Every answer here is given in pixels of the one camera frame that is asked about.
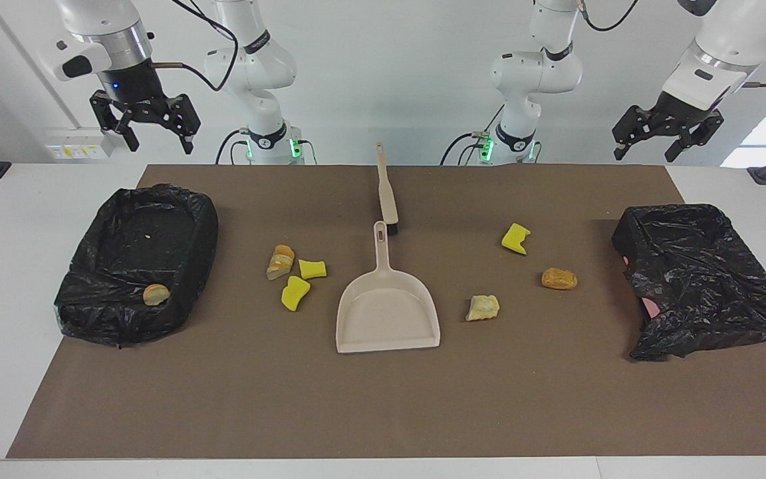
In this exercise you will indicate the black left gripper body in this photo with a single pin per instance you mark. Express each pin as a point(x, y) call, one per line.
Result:
point(682, 112)

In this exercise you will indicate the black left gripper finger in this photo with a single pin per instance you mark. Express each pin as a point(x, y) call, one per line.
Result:
point(695, 135)
point(632, 126)

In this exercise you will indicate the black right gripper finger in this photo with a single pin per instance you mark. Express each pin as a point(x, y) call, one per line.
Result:
point(107, 110)
point(187, 120)

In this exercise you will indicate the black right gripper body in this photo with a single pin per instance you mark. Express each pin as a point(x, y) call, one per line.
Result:
point(133, 93)

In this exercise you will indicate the notched yellow sponge piece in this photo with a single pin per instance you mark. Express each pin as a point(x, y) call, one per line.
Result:
point(514, 239)

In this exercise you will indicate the brown bread roll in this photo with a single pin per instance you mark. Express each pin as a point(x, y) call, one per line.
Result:
point(559, 279)

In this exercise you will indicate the sliced orange baguette piece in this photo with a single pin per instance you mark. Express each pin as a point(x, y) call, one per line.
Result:
point(280, 263)

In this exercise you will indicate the yellow sponge with green pad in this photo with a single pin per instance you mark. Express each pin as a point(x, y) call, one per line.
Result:
point(312, 269)

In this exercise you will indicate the curved yellow sponge piece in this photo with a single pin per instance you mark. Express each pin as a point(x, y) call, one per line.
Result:
point(295, 294)

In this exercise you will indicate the beige hand brush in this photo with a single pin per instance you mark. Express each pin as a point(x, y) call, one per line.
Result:
point(388, 199)

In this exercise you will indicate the pale bread chunk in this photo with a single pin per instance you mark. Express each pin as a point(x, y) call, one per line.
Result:
point(483, 309)

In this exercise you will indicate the beige plastic dustpan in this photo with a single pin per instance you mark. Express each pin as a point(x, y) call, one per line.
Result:
point(386, 319)

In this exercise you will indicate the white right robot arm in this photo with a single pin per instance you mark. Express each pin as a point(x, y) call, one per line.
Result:
point(250, 60)

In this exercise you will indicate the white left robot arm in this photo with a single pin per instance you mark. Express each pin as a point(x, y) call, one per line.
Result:
point(536, 73)

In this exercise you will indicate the crumpled black trash bag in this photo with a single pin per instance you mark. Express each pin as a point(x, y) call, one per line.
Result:
point(702, 279)

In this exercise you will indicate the pink bin under bag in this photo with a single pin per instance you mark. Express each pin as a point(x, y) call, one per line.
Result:
point(652, 308)

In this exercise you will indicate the open bin with black bag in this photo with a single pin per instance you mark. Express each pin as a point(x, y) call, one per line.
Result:
point(104, 313)

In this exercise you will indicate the small sliced bread roll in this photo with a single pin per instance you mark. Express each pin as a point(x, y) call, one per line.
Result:
point(155, 295)

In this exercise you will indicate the brown table mat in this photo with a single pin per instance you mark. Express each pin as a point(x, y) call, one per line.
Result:
point(383, 406)

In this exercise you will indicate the white wall socket box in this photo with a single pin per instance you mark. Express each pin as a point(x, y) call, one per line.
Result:
point(80, 144)

